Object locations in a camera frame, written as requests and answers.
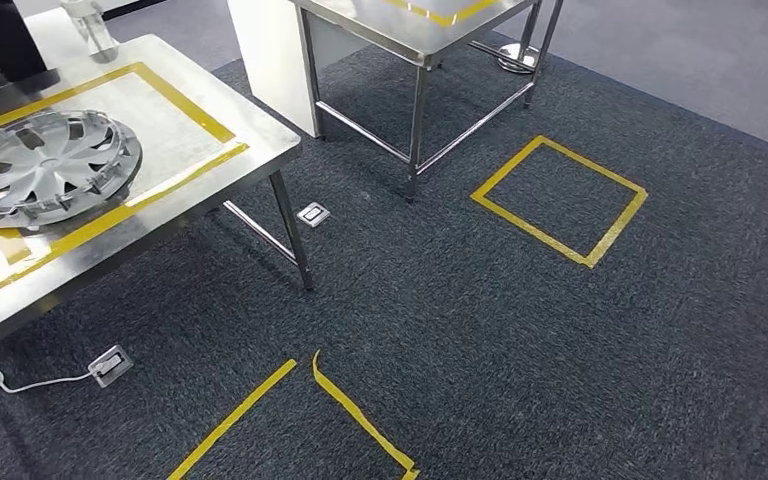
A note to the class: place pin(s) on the steel workbench table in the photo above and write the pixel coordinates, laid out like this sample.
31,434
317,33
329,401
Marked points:
271,142
371,26

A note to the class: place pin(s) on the silver floor socket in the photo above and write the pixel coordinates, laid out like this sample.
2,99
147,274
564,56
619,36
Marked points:
313,214
111,366

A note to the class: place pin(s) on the yellow floor tape square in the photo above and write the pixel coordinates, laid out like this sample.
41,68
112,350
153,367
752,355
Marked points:
251,401
543,142

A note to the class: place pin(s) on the white table panel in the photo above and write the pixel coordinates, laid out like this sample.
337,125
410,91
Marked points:
271,60

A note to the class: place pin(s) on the silver wheel hubcap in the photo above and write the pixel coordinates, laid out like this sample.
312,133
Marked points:
46,162

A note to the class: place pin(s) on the clear plastic bottle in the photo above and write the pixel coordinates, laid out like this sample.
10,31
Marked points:
92,33

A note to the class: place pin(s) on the black upright device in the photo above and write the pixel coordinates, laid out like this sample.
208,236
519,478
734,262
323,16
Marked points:
6,40

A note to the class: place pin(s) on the chrome round post base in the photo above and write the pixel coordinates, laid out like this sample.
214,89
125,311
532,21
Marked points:
520,61

